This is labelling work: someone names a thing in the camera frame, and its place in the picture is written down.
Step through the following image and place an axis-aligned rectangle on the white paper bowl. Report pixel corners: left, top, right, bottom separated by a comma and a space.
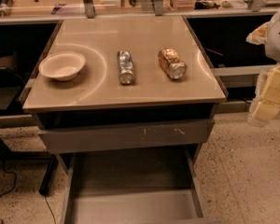
39, 51, 86, 81

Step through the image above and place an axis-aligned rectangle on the black table leg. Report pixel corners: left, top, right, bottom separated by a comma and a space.
39, 155, 58, 196

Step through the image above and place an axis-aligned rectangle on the silver blue soda can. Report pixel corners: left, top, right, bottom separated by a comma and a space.
117, 49, 135, 85

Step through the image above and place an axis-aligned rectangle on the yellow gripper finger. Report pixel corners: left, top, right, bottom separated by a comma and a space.
251, 63, 280, 121
246, 22, 269, 45

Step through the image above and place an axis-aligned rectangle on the open middle drawer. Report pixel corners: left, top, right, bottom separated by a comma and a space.
60, 147, 221, 224

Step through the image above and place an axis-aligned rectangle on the black floor cable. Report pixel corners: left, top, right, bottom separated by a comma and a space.
0, 159, 58, 224

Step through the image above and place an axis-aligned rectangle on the grey drawer cabinet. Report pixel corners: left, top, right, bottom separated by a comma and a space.
23, 16, 227, 224

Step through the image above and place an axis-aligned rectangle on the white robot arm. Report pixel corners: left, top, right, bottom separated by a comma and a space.
246, 8, 280, 127

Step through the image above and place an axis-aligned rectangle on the closed top drawer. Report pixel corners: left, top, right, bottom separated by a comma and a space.
39, 119, 215, 154

